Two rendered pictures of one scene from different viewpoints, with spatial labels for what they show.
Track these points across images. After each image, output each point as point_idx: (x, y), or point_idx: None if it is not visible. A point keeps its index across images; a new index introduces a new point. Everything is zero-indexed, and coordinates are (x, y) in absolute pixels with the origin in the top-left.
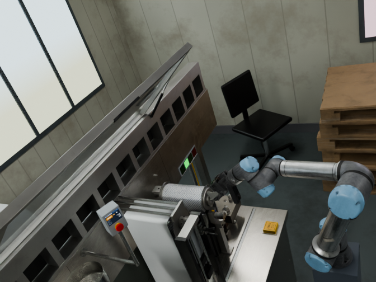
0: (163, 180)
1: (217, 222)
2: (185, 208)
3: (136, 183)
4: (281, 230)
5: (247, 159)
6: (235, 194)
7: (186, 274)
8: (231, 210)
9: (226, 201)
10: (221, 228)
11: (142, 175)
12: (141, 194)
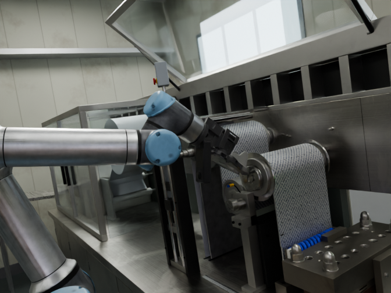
0: (350, 154)
1: (237, 215)
2: None
3: (295, 113)
4: None
5: (156, 91)
6: (196, 164)
7: (201, 209)
8: (295, 264)
9: None
10: (244, 234)
11: (309, 111)
12: (297, 134)
